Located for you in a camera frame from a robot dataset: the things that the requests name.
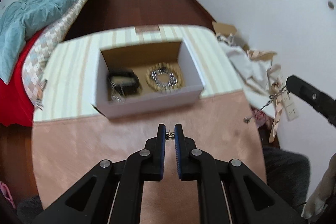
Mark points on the white cloth pile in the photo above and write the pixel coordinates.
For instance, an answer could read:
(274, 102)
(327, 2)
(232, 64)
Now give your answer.
(248, 72)

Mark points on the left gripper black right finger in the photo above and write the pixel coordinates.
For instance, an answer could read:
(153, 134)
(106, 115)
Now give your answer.
(228, 192)

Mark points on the pink slipper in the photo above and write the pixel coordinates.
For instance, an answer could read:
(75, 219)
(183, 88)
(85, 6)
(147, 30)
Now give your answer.
(7, 195)

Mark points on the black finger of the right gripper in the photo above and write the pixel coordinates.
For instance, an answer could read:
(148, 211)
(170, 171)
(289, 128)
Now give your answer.
(321, 102)

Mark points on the white cardboard jewelry box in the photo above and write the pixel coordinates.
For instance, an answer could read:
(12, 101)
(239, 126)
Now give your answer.
(147, 77)

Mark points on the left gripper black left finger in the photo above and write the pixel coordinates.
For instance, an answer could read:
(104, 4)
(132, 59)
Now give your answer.
(111, 192)

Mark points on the checkered mattress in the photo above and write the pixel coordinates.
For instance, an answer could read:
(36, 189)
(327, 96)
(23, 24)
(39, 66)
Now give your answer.
(38, 56)

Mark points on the striped tablecloth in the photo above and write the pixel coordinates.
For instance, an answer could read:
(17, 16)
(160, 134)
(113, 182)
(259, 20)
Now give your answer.
(70, 71)

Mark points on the dark fluffy garment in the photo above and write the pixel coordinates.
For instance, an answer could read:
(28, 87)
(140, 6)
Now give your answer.
(288, 174)

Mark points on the red white plastic bag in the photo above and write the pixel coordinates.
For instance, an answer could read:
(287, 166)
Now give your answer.
(261, 118)

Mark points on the brown cardboard box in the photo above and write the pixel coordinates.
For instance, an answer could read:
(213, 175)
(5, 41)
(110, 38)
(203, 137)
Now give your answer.
(224, 29)

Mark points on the red bed sheet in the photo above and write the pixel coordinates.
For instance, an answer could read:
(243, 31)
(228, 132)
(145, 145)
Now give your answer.
(16, 107)

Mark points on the white power strip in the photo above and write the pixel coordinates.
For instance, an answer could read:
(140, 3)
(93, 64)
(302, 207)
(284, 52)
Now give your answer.
(289, 106)

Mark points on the brown leather label patch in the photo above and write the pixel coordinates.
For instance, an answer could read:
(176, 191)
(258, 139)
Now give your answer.
(144, 29)

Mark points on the light blue fluffy blanket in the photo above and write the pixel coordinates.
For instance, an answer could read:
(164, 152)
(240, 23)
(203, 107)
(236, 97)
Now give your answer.
(20, 21)

